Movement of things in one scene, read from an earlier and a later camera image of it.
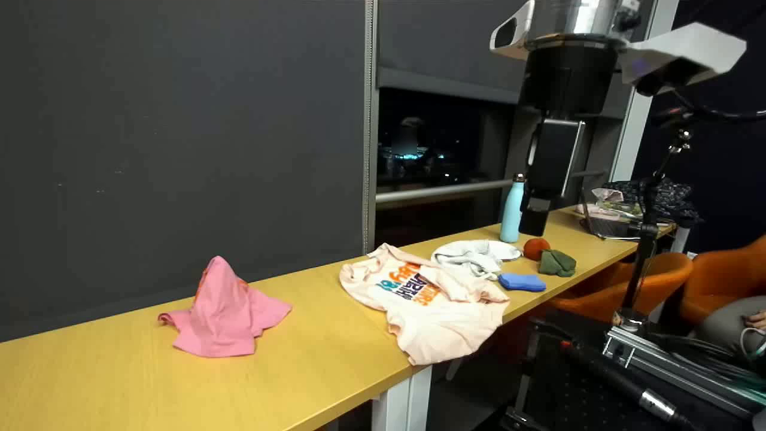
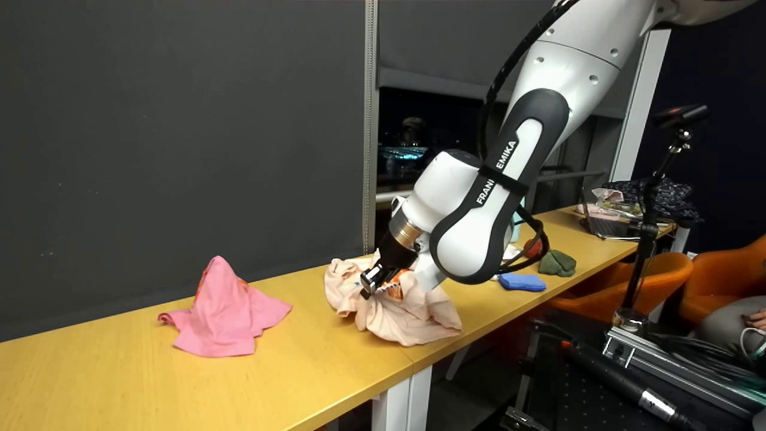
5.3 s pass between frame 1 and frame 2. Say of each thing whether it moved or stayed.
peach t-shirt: moved
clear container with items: stayed
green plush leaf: stayed
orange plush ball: stayed
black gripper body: moved
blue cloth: stayed
